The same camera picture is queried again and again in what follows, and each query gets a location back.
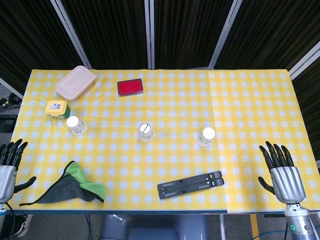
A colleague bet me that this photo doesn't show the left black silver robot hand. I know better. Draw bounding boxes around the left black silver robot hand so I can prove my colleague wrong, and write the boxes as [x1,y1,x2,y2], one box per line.
[0,138,37,204]

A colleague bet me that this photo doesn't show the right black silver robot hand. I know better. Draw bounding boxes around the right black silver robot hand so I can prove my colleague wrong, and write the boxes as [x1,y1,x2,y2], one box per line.
[258,140,307,205]

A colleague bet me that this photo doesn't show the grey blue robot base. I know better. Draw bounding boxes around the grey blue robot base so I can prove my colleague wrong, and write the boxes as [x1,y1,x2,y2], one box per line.
[99,214,209,240]

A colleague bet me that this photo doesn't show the white paper cup with line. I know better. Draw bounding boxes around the white paper cup with line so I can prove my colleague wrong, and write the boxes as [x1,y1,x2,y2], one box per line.
[138,122,155,143]

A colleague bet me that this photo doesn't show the black white shoe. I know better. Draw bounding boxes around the black white shoe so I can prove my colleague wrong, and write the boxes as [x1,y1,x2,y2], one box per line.
[11,214,34,238]

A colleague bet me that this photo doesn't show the green and grey cloth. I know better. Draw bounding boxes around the green and grey cloth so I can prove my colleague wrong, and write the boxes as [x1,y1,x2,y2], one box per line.
[19,160,106,207]

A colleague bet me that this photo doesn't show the green jar with yellow lid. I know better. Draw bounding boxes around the green jar with yellow lid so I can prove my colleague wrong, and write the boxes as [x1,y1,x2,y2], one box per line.
[45,99,72,120]

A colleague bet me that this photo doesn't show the black folding laptop stand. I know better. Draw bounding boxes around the black folding laptop stand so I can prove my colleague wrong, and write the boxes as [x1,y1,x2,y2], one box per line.
[157,170,225,200]

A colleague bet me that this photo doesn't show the yellow white checked tablecloth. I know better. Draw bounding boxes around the yellow white checked tablecloth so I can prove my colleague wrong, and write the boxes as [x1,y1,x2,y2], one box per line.
[4,68,320,215]

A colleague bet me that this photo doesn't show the beige lidded lunch box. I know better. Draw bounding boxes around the beige lidded lunch box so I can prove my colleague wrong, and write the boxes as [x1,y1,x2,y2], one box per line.
[55,65,97,101]

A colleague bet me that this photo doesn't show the black pleated partition panel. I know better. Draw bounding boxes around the black pleated partition panel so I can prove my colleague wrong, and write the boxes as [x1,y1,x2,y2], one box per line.
[59,0,150,70]
[0,0,87,94]
[152,0,237,70]
[214,0,320,71]

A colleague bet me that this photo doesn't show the red ink pad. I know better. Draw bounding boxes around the red ink pad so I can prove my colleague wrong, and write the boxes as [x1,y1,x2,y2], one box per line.
[116,78,144,97]

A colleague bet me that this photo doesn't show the blue cable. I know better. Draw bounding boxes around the blue cable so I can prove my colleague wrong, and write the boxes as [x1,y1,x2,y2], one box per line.
[251,230,288,240]

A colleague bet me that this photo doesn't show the black cable bundle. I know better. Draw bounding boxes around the black cable bundle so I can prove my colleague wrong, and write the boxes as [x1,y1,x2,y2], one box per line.
[0,92,23,112]

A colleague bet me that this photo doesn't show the grey aluminium partition post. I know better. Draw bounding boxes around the grey aluminium partition post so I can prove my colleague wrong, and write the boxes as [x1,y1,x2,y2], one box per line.
[49,0,93,70]
[143,0,156,70]
[208,0,242,70]
[0,76,25,99]
[289,40,320,80]

